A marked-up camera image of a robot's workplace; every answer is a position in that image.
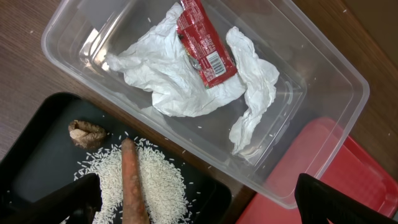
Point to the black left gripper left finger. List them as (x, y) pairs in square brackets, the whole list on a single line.
[(77, 202)]

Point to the clear plastic waste bin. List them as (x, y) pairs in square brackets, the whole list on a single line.
[(319, 94)]

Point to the black waste tray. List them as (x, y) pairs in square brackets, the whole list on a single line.
[(44, 159)]

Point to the red snack wrapper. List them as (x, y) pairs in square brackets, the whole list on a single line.
[(206, 51)]

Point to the brown food scrap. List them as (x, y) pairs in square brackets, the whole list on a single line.
[(86, 135)]

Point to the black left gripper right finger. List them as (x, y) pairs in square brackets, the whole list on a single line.
[(318, 203)]

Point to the white rice pile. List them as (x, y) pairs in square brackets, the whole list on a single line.
[(164, 188)]

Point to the white tissue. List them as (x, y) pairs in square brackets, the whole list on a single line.
[(158, 62)]

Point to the red serving tray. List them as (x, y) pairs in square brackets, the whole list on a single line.
[(353, 172)]

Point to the orange carrot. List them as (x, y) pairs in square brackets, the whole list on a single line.
[(134, 210)]

